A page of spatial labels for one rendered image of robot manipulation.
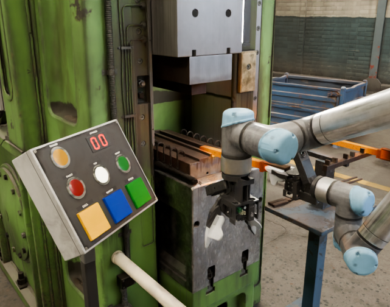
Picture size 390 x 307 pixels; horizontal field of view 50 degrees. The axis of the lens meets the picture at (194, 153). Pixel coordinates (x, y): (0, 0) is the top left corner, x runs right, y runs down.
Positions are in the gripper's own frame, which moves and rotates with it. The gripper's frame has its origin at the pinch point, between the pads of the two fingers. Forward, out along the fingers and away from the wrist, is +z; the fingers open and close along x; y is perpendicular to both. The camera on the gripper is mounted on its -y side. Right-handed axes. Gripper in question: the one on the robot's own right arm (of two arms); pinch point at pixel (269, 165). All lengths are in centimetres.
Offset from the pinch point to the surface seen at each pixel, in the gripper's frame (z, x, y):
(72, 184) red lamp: 7, -65, -9
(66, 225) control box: 2, -69, -2
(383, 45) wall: 346, 729, 17
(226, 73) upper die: 26.7, 5.7, -27.6
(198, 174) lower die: 27.7, -8.6, 8.6
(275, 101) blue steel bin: 265, 314, 58
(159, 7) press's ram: 36, -16, -51
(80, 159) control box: 13, -60, -13
